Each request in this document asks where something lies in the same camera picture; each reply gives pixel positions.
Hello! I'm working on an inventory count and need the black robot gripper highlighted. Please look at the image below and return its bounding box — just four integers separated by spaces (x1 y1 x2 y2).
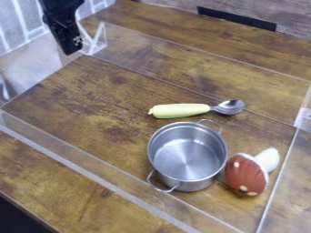
39 0 85 55

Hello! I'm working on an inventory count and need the green handled metal spoon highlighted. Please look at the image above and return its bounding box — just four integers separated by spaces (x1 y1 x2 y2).
148 100 246 118

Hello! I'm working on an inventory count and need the black strip on table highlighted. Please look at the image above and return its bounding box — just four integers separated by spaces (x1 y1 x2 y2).
196 6 278 32

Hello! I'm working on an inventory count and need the small steel pot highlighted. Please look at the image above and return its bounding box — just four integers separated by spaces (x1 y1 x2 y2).
147 119 228 193

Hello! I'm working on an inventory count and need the red plush mushroom toy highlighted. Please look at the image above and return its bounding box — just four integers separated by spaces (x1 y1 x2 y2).
224 147 280 197

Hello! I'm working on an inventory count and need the clear acrylic front barrier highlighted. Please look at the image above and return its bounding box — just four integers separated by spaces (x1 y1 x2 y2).
0 109 243 233

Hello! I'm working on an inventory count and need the clear acrylic barrier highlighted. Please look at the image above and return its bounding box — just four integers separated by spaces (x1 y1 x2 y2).
256 86 311 233
0 109 243 233

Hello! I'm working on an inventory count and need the clear acrylic right barrier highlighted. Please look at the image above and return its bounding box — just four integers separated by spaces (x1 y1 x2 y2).
256 86 311 233

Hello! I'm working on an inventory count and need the clear acrylic triangle bracket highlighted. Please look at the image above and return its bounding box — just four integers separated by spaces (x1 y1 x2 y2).
76 20 108 56

